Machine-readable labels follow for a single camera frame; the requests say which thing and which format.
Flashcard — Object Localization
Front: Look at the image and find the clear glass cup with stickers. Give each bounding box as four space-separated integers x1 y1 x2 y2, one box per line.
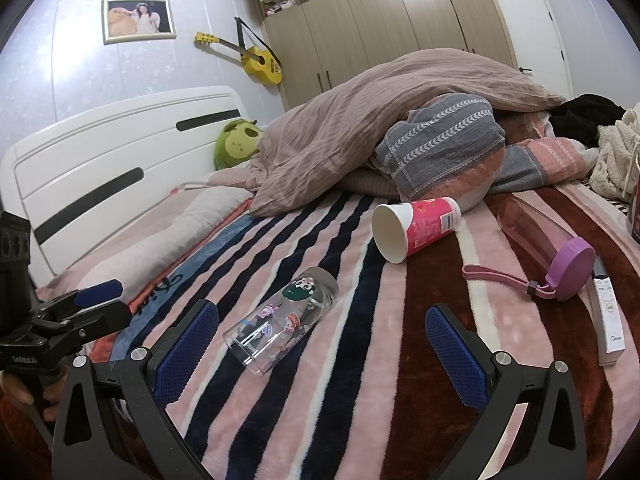
221 266 341 376

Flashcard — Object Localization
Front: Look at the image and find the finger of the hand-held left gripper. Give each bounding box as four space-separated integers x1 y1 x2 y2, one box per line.
31 279 124 327
36 299 134 352

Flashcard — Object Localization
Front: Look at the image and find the wooden wardrobe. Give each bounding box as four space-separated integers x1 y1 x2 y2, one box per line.
248 0 518 111

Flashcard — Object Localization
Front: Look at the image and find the black garment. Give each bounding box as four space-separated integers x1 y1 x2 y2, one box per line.
547 94 628 150

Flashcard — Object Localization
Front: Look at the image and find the white bed headboard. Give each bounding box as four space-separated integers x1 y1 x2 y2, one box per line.
0 86 250 286

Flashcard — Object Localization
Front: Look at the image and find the person's left hand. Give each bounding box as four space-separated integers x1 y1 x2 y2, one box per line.
0 373 63 423

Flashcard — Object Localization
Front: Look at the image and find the white door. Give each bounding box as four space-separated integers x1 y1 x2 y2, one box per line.
492 0 574 98

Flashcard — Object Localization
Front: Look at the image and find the brown striped duvet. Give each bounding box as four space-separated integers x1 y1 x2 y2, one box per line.
247 49 568 217

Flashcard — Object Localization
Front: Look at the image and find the grey and pink patterned quilt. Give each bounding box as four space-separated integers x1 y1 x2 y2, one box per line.
369 92 598 201

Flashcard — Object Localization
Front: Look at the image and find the pink and white paper cup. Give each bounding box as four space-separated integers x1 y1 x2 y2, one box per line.
371 196 462 264

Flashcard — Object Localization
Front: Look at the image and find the cream fuzzy garment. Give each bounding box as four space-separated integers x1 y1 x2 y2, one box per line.
589 107 640 201

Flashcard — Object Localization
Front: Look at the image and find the clear bottle with purple lid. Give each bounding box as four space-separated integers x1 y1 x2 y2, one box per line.
461 196 597 303

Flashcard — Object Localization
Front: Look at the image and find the long pale pillow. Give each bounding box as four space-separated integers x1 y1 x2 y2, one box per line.
65 187 256 306

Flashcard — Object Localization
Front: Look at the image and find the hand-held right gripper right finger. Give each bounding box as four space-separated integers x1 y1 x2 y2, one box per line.
424 303 588 480

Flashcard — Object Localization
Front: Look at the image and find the framed photo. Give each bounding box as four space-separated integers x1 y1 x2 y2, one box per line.
101 0 178 45

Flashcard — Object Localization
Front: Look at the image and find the striped fleece blanket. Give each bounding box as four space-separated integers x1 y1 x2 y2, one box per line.
37 180 640 480

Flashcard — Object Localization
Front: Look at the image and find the green plush toy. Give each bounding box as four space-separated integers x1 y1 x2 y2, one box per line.
214 119 264 171

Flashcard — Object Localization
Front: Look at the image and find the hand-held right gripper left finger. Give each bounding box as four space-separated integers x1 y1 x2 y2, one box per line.
51 299 221 480

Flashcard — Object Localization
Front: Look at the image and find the white remote control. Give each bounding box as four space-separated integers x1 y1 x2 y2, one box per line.
590 255 627 366

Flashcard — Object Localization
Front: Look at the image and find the yellow guitar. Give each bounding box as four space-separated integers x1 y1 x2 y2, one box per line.
195 16 283 85

